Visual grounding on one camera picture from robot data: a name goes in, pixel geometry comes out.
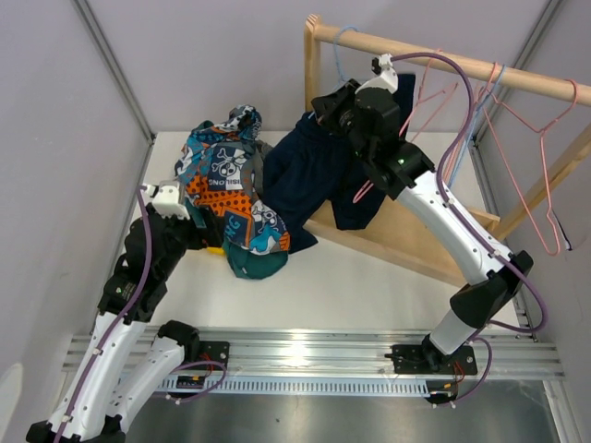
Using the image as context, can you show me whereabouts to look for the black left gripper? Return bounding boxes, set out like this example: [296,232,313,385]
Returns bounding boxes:
[158,203,225,277]

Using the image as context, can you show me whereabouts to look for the green shorts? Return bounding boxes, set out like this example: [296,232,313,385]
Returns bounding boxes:
[223,241,289,280]

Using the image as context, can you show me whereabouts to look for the navy blue shorts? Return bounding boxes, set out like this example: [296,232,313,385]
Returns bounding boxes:
[262,73,416,254]

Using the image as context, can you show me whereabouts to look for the patterned orange blue shorts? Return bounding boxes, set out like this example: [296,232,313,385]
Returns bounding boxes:
[175,104,291,255]

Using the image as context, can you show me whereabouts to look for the pink wire hanger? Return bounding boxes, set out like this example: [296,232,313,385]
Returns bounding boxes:
[477,65,576,257]
[488,78,581,257]
[353,48,461,204]

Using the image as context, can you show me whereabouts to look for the grey shorts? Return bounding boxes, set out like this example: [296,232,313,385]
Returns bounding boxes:
[251,140,274,198]

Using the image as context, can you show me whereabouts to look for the light blue wire hanger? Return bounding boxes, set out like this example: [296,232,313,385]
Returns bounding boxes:
[443,63,507,187]

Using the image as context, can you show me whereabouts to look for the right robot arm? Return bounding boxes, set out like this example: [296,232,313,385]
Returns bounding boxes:
[311,80,533,373]

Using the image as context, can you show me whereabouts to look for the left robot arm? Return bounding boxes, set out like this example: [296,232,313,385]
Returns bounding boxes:
[25,204,226,442]

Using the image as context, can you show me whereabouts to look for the yellow plastic tray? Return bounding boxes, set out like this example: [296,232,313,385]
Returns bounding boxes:
[206,246,225,257]

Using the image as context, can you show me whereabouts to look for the wooden clothes rack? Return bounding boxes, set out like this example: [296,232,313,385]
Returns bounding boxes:
[303,13,591,288]

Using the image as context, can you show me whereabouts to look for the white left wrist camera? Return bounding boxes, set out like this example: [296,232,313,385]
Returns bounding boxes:
[139,180,190,220]

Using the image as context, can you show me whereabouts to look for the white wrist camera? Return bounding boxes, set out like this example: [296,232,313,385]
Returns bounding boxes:
[139,180,190,220]
[368,53,399,93]

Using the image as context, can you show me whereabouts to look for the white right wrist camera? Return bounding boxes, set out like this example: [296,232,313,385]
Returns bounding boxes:
[368,53,399,93]

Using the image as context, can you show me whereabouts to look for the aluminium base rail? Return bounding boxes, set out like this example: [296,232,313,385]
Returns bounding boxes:
[199,328,565,380]

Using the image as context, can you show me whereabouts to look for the perforated cable duct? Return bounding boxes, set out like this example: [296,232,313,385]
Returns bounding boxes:
[155,374,429,398]

